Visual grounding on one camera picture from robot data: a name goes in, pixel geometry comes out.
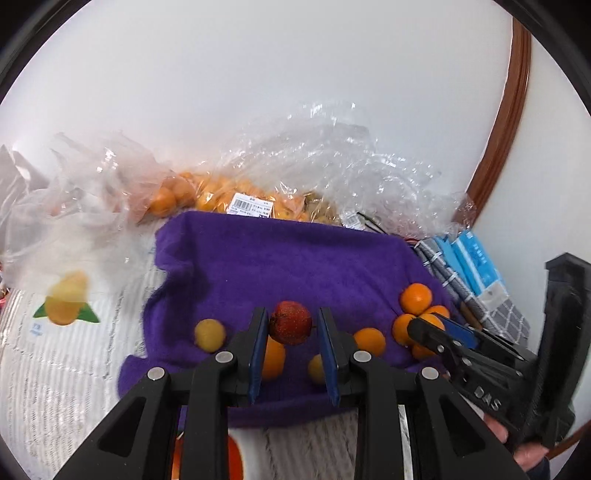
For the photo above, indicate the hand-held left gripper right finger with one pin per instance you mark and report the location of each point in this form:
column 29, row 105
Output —
column 328, row 357

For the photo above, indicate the clear bag of brown longans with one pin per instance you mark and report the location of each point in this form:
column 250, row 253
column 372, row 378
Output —
column 321, row 205

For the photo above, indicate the large clear plastic bag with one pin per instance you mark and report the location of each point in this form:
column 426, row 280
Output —
column 323, row 152

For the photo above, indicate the crumpled clear plastic bag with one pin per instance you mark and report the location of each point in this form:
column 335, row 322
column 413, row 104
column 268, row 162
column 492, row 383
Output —
column 87, row 194

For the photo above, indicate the grey plaid pillow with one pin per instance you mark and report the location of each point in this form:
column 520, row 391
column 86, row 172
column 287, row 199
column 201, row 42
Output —
column 498, row 314

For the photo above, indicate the purple towel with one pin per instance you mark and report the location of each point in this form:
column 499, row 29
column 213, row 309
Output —
column 277, row 258

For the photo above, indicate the small red hawthorn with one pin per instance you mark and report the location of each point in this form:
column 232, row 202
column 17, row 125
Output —
column 290, row 323

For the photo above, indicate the clear bag of tangerines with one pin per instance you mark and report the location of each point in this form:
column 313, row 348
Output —
column 217, row 196

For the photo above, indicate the white plastic bag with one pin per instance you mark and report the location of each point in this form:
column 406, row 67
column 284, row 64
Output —
column 16, row 170

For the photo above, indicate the small yellow plum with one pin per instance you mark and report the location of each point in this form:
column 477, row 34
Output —
column 316, row 369
column 210, row 334

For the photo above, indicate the brown wooden bar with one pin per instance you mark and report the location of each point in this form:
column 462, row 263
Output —
column 471, row 318

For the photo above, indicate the flat blue packet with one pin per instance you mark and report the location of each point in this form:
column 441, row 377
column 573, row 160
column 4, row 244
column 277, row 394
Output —
column 445, row 256

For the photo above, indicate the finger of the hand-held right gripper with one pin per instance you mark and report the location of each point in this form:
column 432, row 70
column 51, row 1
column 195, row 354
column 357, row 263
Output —
column 459, row 331
column 438, row 346

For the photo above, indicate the person's right hand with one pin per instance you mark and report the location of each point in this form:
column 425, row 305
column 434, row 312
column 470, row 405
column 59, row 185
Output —
column 531, row 457

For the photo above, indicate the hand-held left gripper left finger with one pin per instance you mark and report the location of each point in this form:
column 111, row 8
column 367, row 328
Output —
column 257, row 357

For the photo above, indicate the orange tangerine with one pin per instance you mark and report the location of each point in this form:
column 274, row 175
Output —
column 402, row 330
column 415, row 297
column 422, row 353
column 273, row 360
column 438, row 311
column 369, row 341

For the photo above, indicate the brown wooden door frame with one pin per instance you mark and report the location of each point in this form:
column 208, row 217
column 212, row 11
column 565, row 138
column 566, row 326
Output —
column 505, row 120

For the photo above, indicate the blue packet with white label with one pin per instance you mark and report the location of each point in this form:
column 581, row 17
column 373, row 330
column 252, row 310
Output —
column 480, row 267

